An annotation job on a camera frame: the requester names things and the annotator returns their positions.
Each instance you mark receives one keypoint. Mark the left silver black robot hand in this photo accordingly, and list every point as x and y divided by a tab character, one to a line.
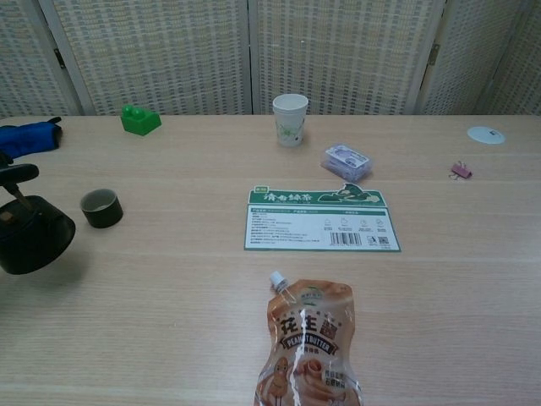
23	172

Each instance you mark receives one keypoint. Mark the black teapot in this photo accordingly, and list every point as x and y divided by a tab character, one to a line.
34	241

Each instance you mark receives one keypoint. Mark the white paper cup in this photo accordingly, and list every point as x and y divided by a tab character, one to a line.
291	127

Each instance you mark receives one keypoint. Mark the blue cloth pouch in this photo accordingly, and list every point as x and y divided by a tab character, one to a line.
27	137

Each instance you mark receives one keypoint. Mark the small dark teacup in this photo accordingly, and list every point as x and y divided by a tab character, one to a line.
103	213

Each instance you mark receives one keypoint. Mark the green toy block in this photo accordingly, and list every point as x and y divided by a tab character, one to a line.
141	122

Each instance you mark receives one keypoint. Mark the woven folding screen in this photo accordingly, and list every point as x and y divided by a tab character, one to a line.
169	55

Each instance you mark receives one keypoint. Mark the green and white package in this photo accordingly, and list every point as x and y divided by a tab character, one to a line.
317	224

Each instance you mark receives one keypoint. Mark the clear box of purple clips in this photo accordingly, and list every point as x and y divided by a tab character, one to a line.
347	162

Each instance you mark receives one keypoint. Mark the peanut butter spout pouch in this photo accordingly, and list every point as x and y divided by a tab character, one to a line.
308	347

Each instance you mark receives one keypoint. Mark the pink binder clip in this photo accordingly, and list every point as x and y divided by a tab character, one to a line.
461	170

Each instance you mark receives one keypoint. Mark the white round disc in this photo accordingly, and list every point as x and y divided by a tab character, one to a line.
484	134

